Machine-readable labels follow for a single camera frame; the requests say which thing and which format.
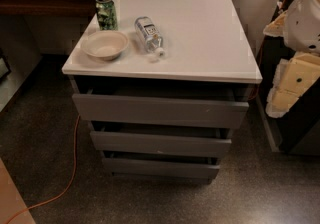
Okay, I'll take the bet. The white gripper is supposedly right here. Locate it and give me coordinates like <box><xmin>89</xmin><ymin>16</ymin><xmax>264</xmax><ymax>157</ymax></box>
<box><xmin>263</xmin><ymin>11</ymin><xmax>320</xmax><ymax>118</ymax></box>

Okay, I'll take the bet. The grey drawer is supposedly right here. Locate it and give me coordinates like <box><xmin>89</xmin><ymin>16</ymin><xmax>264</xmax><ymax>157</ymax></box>
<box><xmin>102</xmin><ymin>154</ymin><xmax>220</xmax><ymax>179</ymax></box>
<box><xmin>72</xmin><ymin>93</ymin><xmax>249</xmax><ymax>129</ymax></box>
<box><xmin>90</xmin><ymin>131</ymin><xmax>231</xmax><ymax>158</ymax></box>

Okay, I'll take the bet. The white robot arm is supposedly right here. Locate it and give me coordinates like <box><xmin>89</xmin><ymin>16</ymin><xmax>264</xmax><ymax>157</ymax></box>
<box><xmin>263</xmin><ymin>0</ymin><xmax>320</xmax><ymax>118</ymax></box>

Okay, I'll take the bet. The grey top drawer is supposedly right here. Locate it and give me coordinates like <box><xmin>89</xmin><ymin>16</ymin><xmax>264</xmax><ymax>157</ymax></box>
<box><xmin>72</xmin><ymin>93</ymin><xmax>249</xmax><ymax>129</ymax></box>

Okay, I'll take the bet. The white top drawer cabinet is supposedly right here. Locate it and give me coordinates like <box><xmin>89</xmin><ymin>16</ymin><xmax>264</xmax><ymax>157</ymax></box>
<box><xmin>61</xmin><ymin>0</ymin><xmax>263</xmax><ymax>185</ymax></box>

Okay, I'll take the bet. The grey bottom drawer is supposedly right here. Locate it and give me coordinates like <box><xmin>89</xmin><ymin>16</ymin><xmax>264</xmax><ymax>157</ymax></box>
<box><xmin>102</xmin><ymin>154</ymin><xmax>220</xmax><ymax>179</ymax></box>

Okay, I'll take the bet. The dark cabinet on right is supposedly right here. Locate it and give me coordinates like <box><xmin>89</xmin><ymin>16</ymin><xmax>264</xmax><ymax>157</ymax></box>
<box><xmin>260</xmin><ymin>0</ymin><xmax>320</xmax><ymax>156</ymax></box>

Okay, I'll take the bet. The clear plastic water bottle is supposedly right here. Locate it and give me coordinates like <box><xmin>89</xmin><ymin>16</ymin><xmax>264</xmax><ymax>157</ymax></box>
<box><xmin>134</xmin><ymin>16</ymin><xmax>165</xmax><ymax>58</ymax></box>

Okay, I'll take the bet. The beige paper bowl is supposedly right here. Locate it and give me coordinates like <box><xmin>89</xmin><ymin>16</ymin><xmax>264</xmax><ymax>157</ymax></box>
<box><xmin>81</xmin><ymin>30</ymin><xmax>129</xmax><ymax>61</ymax></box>

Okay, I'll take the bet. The green soda can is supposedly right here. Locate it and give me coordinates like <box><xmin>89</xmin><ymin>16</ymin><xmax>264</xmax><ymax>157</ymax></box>
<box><xmin>95</xmin><ymin>0</ymin><xmax>118</xmax><ymax>30</ymax></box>

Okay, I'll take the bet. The orange floor cable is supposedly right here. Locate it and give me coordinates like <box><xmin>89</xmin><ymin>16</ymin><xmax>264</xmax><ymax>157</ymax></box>
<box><xmin>4</xmin><ymin>114</ymin><xmax>81</xmax><ymax>224</ymax></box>

